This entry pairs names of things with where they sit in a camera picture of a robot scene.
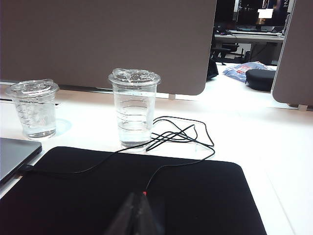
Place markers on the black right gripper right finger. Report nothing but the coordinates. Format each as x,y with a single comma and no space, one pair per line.
146,218

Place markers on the clear lidded plastic cup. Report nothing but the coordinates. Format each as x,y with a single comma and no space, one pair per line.
134,110
36,115

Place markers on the grey partition clamp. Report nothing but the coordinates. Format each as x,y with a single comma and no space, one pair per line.
303,107
172,96

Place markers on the grey background desk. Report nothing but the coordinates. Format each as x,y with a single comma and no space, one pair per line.
244,38

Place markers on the silver partition base rail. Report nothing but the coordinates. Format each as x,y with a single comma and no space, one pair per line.
85,88

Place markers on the dark background monitor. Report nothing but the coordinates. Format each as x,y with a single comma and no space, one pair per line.
249,14

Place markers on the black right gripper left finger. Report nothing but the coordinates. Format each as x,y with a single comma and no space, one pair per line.
126,218

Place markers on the blue white plastic bag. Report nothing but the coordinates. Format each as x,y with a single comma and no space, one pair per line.
237,71

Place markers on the black mouse pad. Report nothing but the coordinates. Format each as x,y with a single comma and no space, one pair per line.
207,195

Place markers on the black office chair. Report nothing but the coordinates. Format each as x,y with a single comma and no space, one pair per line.
222,50

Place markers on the silver Dell laptop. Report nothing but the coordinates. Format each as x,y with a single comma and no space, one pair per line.
14,156

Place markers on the brown desk partition panel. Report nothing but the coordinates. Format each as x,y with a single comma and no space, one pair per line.
97,36

